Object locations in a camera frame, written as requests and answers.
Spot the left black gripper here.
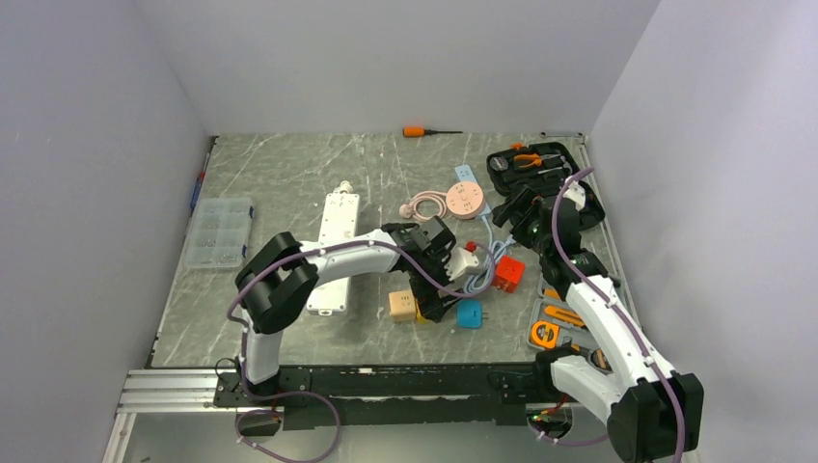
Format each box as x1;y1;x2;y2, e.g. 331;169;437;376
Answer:
410;249;466;323

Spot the pink round plug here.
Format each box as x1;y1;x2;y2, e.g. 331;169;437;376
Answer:
445;180;486;220

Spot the red cube adapter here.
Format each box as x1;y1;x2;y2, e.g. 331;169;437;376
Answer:
492;256;526;293

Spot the wooden cube plug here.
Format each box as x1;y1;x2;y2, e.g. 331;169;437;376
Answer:
388;289;418;323

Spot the blue power strip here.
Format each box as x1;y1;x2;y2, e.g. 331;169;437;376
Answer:
454;164;491;217

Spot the small blue plug adapter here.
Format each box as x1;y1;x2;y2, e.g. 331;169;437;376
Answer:
455;299;490;330

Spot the white power strip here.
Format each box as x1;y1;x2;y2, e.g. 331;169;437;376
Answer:
305;179;362;317

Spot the yellow plug adapter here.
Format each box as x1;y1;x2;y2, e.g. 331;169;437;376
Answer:
415;305;428;324

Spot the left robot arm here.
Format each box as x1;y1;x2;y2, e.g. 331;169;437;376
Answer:
228;217;460;405

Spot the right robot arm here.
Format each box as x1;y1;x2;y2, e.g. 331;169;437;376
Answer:
493;182;704;462

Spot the black tool case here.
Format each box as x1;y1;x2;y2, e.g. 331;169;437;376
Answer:
486;142;605;233

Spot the grey tool tray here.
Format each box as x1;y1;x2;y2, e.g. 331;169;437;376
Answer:
526;278;613;374

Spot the orange tape measure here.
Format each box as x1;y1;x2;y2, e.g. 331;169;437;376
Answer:
530;320;560;349

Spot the clear plastic screw box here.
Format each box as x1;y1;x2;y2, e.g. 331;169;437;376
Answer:
183;197;255;269

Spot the blue red pen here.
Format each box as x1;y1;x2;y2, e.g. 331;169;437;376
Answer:
189;153;210;212

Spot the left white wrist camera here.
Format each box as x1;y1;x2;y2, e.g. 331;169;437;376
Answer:
445;246;484;282

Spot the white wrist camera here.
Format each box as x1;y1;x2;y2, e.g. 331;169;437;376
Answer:
561;180;586;211
445;246;484;282

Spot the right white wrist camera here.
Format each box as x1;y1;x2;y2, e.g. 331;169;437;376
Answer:
561;180;586;211

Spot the orange handled screwdriver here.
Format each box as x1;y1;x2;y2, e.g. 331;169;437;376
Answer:
402;126;462;138

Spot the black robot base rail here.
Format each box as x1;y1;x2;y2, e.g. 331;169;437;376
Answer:
212;362;579;430

